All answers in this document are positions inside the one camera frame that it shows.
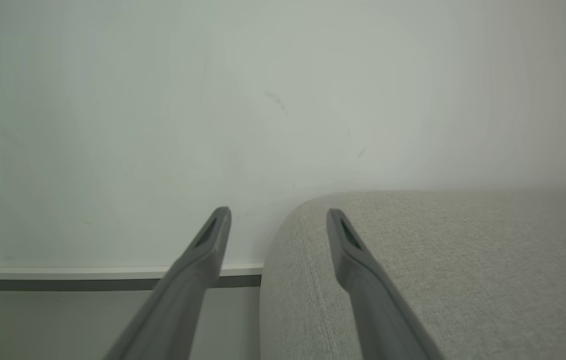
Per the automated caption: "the light grey fabric sofa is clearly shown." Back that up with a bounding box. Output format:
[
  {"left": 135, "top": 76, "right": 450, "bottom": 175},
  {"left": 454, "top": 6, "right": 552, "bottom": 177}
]
[{"left": 259, "top": 189, "right": 566, "bottom": 360}]

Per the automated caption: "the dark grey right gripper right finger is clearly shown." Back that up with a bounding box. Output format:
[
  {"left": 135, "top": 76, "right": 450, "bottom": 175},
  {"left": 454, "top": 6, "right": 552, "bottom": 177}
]
[{"left": 326, "top": 208, "right": 444, "bottom": 360}]

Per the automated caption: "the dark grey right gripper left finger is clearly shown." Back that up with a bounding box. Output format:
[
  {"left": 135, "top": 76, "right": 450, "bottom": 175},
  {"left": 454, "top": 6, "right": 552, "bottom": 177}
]
[{"left": 103, "top": 206, "right": 232, "bottom": 360}]

